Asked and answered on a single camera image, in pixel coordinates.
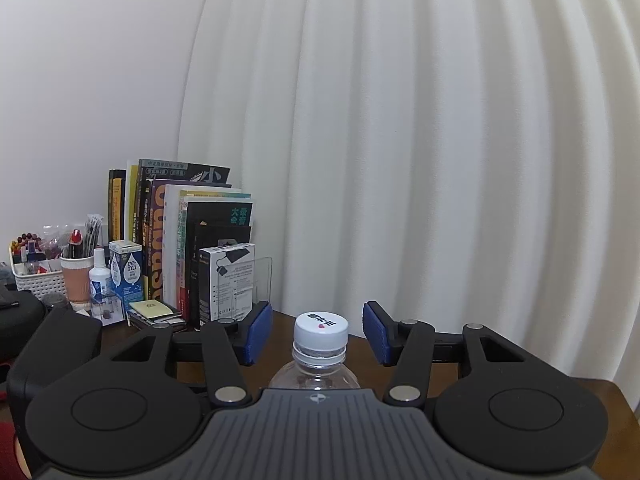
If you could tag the yellow sticky notepad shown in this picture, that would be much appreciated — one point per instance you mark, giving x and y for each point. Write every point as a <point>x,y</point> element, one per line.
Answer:
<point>150,309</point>

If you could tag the red cloth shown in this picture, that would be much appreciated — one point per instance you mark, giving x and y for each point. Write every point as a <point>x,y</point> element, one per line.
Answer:
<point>7,442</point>

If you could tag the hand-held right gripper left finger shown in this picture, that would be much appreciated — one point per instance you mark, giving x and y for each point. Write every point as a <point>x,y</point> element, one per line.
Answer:
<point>257,332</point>

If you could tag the clear acrylic bookend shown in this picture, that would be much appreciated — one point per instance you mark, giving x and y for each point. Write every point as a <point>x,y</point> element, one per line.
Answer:
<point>264,280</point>

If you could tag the black and white product box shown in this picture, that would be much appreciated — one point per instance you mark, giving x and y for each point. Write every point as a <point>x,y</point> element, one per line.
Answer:
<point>227,280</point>

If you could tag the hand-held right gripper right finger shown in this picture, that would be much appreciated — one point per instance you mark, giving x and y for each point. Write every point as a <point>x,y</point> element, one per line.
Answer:
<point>375,332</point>

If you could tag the bunch of pens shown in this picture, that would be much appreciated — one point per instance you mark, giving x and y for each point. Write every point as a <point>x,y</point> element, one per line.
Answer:
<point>82,237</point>

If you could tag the white curtain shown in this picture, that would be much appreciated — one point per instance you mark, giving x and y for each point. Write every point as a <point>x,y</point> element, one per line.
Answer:
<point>425,135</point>

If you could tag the small white solution bottle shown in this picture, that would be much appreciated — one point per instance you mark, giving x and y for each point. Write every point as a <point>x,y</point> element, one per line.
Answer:
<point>100,280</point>

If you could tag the white plastic basket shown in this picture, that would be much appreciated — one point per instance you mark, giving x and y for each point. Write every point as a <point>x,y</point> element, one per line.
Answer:
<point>37,282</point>

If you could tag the clear plastic water bottle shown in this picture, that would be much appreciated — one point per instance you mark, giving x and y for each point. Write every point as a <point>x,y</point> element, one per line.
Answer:
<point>300,380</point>

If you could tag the white basket of small items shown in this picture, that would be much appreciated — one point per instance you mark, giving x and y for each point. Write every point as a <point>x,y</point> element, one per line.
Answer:
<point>30,250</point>

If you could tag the blue and white carton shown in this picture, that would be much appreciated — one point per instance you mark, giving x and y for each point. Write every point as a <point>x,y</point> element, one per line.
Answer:
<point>127,270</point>

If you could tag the clear plastic case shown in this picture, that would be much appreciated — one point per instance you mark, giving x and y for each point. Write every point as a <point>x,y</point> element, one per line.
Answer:
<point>111,310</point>

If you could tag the paper cup with pink sleeve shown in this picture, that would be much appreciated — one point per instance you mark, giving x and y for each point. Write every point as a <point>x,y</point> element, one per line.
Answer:
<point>77,282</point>

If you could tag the black zip case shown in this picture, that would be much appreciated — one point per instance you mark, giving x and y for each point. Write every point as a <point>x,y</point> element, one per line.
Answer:
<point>20,320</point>

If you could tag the white bottle cap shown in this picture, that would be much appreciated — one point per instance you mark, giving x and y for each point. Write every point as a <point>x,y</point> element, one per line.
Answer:
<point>320,332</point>

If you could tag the row of upright books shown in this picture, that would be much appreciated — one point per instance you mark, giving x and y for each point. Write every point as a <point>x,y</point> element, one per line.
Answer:
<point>160,220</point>

